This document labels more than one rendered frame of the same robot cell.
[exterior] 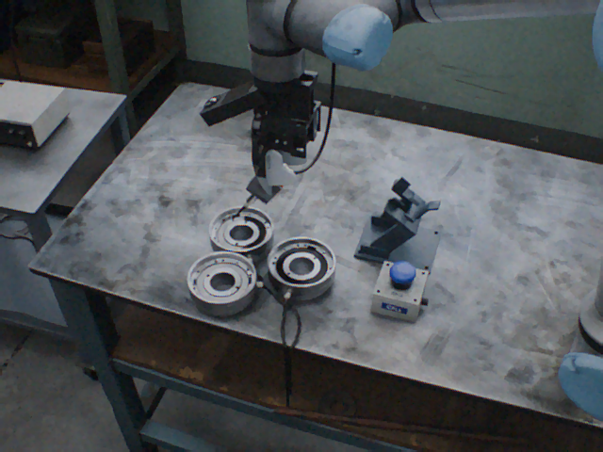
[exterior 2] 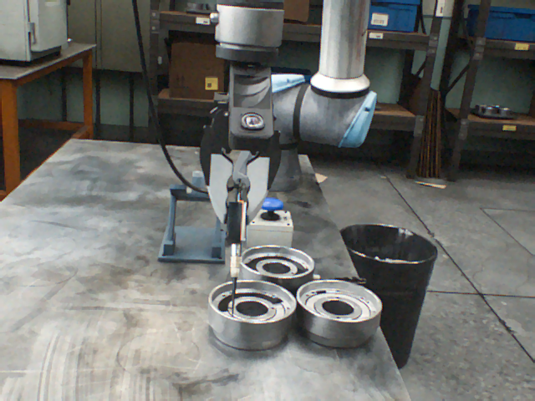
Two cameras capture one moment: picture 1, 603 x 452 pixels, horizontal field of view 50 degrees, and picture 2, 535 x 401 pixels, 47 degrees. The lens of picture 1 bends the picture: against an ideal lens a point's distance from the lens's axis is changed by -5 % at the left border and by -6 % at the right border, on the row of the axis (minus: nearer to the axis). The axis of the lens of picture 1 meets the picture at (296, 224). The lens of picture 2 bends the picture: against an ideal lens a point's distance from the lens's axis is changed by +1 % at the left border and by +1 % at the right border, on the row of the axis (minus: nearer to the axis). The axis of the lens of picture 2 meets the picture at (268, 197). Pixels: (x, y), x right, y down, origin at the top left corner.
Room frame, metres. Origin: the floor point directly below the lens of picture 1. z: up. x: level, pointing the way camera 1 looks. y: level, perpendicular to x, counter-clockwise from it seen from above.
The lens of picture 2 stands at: (1.05, 0.69, 1.19)
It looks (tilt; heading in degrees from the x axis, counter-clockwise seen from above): 19 degrees down; 246
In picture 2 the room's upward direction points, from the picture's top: 5 degrees clockwise
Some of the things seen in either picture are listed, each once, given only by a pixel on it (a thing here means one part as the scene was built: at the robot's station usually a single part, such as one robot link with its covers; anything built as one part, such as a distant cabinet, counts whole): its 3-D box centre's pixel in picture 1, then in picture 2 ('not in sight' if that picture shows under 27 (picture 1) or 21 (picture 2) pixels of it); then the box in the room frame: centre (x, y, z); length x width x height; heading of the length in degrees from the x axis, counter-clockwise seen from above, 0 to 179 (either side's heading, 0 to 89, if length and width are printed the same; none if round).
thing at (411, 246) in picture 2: not in sight; (378, 297); (-0.11, -0.88, 0.21); 0.34 x 0.34 x 0.43
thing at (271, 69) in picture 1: (278, 56); (246, 28); (0.80, 0.02, 1.15); 0.08 x 0.08 x 0.05
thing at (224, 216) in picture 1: (241, 236); (251, 314); (0.79, 0.09, 0.82); 0.10 x 0.10 x 0.04
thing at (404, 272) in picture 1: (401, 280); (270, 214); (0.67, -0.16, 0.85); 0.04 x 0.04 x 0.05
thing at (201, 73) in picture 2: not in sight; (198, 68); (-0.22, -3.50, 0.64); 0.49 x 0.40 x 0.37; 165
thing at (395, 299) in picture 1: (403, 292); (268, 227); (0.66, -0.16, 0.82); 0.08 x 0.07 x 0.05; 70
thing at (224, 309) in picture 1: (222, 285); (337, 313); (0.69, 0.11, 0.82); 0.10 x 0.10 x 0.04
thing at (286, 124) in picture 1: (284, 108); (243, 98); (0.79, 0.01, 1.07); 0.09 x 0.08 x 0.12; 71
